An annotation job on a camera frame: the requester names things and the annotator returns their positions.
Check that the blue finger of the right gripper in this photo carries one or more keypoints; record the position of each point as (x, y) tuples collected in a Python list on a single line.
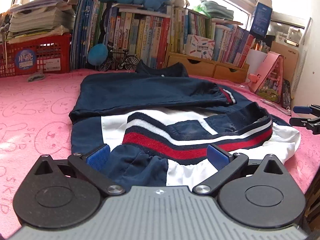
[(312, 109), (310, 124)]

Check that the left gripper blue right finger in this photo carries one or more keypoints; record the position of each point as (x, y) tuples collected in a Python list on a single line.
[(229, 167)]

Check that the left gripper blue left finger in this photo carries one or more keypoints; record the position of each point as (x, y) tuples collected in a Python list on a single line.
[(89, 167)]

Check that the white navy zip jacket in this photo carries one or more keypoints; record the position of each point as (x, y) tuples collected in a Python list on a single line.
[(153, 153)]

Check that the pink house shaped box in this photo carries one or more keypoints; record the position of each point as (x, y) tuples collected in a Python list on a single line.
[(268, 80)]

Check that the brown cardboard box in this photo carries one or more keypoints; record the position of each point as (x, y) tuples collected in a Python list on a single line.
[(290, 56)]

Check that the pink rabbit pattern mat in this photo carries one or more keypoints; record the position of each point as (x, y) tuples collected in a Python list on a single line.
[(35, 121)]

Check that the dark blue poster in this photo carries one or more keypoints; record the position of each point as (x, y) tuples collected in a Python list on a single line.
[(261, 20)]

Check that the wooden desktop drawer shelf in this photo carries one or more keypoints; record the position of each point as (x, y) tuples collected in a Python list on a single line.
[(208, 68)]

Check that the grey clip on mat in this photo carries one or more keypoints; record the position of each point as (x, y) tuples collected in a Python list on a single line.
[(36, 77)]

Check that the miniature black bicycle model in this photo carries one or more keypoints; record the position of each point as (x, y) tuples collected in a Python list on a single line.
[(119, 59)]

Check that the blue round ball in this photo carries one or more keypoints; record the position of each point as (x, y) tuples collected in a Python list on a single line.
[(97, 55)]

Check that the red plastic crate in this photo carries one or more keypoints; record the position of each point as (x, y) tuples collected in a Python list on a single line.
[(48, 55)]

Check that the white colourful stationery box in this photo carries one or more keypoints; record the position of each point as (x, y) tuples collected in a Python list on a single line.
[(200, 47)]

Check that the folded green towels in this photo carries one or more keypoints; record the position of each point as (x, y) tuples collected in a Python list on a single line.
[(213, 10)]

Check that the row of upright books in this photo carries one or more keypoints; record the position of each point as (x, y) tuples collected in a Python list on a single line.
[(152, 34)]

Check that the stack of papers and magazines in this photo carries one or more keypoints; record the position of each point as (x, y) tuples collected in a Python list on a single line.
[(37, 16)]

